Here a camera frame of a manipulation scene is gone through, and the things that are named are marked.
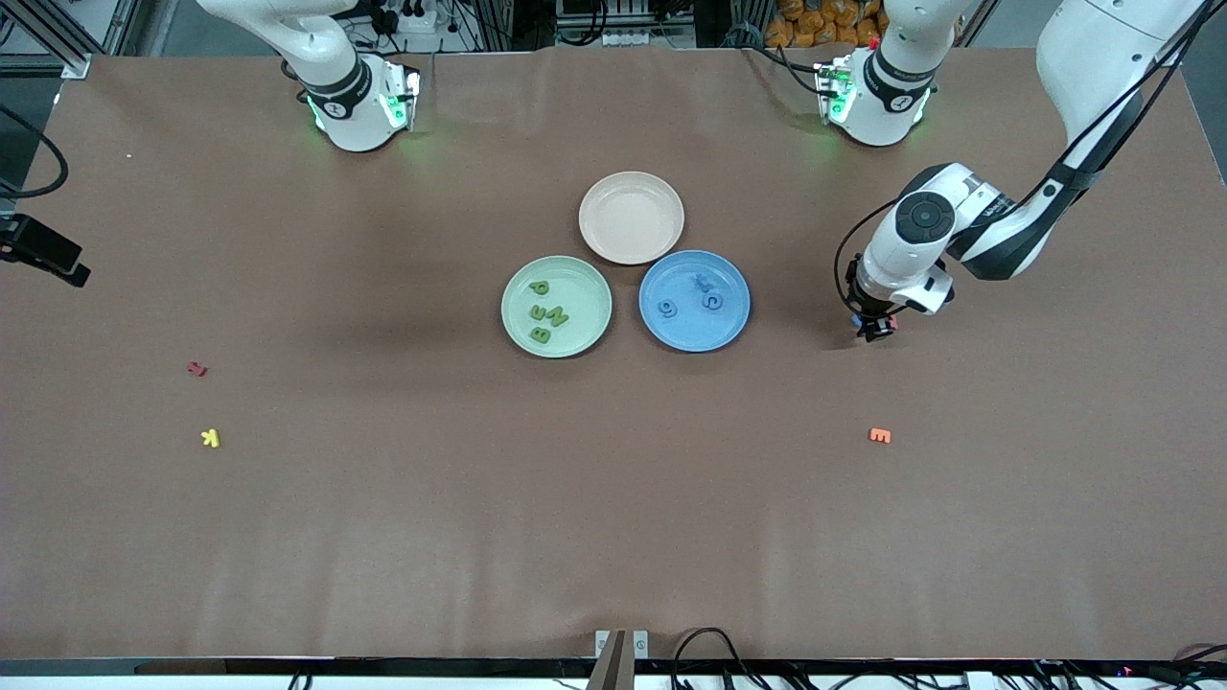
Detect aluminium frame post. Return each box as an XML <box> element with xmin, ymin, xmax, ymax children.
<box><xmin>0</xmin><ymin>0</ymin><xmax>92</xmax><ymax>80</ymax></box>

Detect white power strip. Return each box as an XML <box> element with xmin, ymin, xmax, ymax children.
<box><xmin>369</xmin><ymin>0</ymin><xmax>437</xmax><ymax>35</ymax></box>

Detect blue round plate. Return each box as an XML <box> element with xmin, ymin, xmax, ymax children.
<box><xmin>638</xmin><ymin>249</ymin><xmax>752</xmax><ymax>354</ymax></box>

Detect brown table cover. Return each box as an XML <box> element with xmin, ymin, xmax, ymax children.
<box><xmin>0</xmin><ymin>46</ymin><xmax>1227</xmax><ymax>662</ymax></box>

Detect beige round plate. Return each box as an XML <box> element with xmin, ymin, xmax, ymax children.
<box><xmin>578</xmin><ymin>171</ymin><xmax>686</xmax><ymax>266</ymax></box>

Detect black looped cable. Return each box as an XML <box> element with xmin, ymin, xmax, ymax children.
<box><xmin>671</xmin><ymin>628</ymin><xmax>758</xmax><ymax>690</ymax></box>

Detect light green round plate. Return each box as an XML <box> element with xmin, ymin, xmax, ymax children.
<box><xmin>500</xmin><ymin>255</ymin><xmax>614</xmax><ymax>359</ymax></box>

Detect orange snack bags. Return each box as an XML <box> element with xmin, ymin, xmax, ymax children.
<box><xmin>767</xmin><ymin>0</ymin><xmax>888</xmax><ymax>49</ymax></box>

